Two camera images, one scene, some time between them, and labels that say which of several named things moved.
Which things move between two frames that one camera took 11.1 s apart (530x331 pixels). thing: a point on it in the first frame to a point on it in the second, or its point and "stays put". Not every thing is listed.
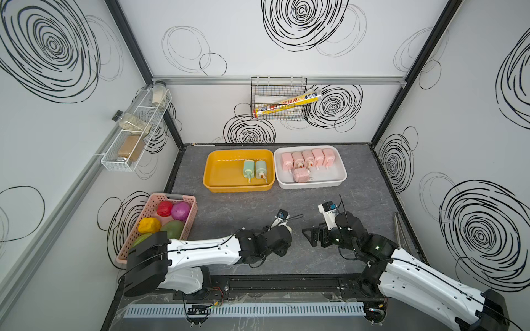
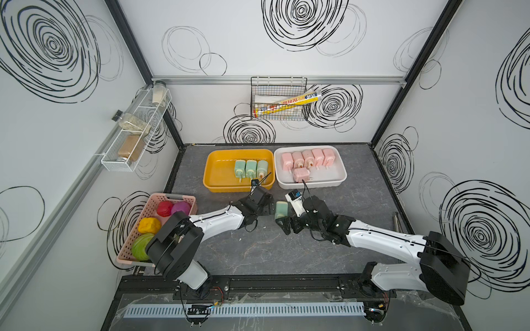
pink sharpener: x=287 y=161 stays put
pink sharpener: x=301 y=175 stays put
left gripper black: x=283 y=249 to x=271 y=204
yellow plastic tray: x=223 y=170 stays put
